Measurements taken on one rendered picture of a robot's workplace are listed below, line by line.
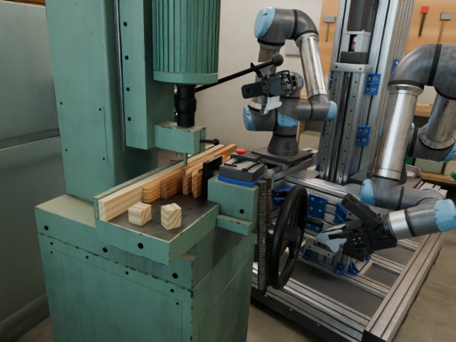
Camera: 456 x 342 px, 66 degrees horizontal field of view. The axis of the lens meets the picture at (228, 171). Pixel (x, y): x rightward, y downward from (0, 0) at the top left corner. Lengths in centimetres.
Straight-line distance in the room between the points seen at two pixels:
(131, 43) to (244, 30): 359
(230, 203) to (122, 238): 28
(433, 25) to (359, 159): 263
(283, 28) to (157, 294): 107
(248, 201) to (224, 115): 386
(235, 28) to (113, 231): 395
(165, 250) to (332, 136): 111
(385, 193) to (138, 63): 77
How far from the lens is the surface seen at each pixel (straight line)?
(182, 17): 92
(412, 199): 109
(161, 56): 95
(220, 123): 476
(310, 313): 178
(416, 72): 113
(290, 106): 129
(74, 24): 111
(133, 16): 102
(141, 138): 104
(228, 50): 463
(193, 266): 89
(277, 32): 149
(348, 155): 167
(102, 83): 105
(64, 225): 116
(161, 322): 106
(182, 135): 100
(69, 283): 126
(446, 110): 128
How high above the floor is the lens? 129
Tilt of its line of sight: 19 degrees down
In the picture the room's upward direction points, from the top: 3 degrees clockwise
